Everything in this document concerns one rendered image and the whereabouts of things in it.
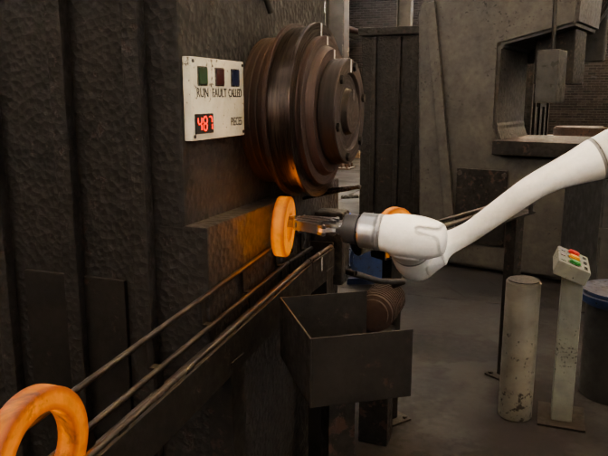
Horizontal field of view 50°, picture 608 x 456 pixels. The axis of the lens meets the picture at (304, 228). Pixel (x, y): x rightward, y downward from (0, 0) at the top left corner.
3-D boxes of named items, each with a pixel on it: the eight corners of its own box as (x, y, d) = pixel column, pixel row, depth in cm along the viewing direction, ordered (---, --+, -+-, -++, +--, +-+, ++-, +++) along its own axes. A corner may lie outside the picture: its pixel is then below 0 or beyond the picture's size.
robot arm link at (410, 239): (374, 245, 153) (383, 263, 164) (441, 254, 147) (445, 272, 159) (383, 204, 156) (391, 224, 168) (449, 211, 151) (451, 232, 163)
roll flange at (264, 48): (230, 205, 168) (226, 14, 159) (296, 183, 212) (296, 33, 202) (265, 207, 165) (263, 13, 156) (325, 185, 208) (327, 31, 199)
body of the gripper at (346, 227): (354, 248, 158) (318, 242, 161) (363, 241, 166) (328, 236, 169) (356, 217, 156) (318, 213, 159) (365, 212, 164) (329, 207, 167)
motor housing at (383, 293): (351, 444, 221) (353, 293, 210) (367, 415, 241) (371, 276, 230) (388, 451, 216) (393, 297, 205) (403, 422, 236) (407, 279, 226)
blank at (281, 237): (269, 213, 158) (282, 213, 157) (282, 185, 171) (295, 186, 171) (271, 267, 165) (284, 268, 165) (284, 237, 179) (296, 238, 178)
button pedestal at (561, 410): (536, 428, 232) (549, 260, 219) (538, 399, 254) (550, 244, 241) (585, 436, 226) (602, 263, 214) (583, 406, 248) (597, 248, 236)
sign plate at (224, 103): (185, 140, 143) (181, 56, 139) (237, 134, 167) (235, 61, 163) (194, 141, 142) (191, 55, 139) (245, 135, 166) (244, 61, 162)
